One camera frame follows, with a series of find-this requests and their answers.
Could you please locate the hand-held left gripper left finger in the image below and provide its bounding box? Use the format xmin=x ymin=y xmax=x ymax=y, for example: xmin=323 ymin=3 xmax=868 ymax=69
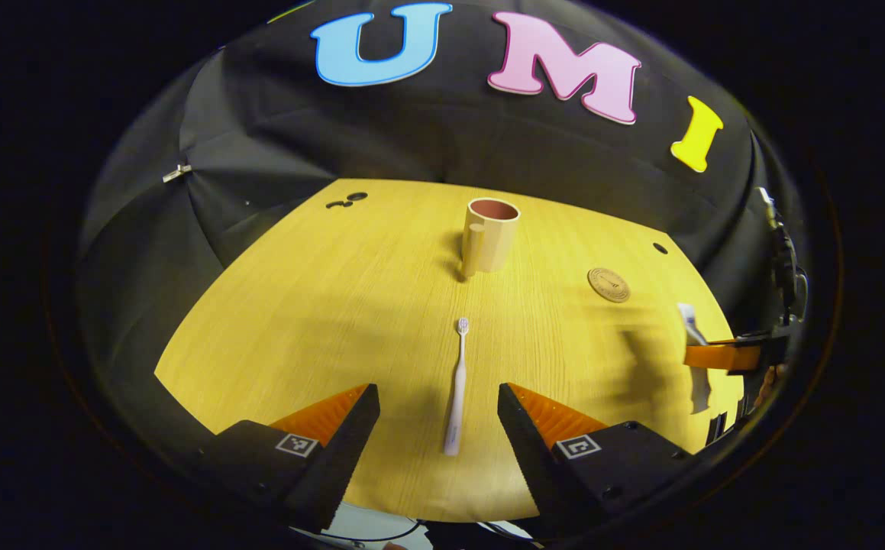
xmin=215 ymin=383 xmax=381 ymax=534

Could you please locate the beige cup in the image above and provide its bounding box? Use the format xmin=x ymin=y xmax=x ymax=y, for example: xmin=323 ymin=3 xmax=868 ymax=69
xmin=461 ymin=197 xmax=522 ymax=279

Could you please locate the pale pink toothbrush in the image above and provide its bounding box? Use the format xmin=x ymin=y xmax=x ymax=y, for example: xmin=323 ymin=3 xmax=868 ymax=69
xmin=443 ymin=318 xmax=471 ymax=457

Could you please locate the black cable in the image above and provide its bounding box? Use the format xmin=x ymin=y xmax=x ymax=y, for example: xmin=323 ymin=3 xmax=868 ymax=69
xmin=312 ymin=519 xmax=424 ymax=545

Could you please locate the black backdrop cloth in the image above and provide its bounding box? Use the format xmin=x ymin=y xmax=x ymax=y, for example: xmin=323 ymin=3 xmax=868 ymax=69
xmin=78 ymin=0 xmax=803 ymax=432

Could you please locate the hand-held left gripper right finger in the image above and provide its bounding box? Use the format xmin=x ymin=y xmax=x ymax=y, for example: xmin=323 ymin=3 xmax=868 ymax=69
xmin=496 ymin=383 xmax=692 ymax=536

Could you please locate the round brown coaster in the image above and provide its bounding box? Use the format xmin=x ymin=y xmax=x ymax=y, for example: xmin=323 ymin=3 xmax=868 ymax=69
xmin=587 ymin=267 xmax=631 ymax=304

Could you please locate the white toothpaste tube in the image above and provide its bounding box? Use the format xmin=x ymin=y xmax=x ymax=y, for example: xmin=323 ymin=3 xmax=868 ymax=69
xmin=677 ymin=302 xmax=712 ymax=416

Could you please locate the wooden desktop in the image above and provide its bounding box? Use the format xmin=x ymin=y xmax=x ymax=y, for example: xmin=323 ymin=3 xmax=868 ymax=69
xmin=154 ymin=178 xmax=745 ymax=525

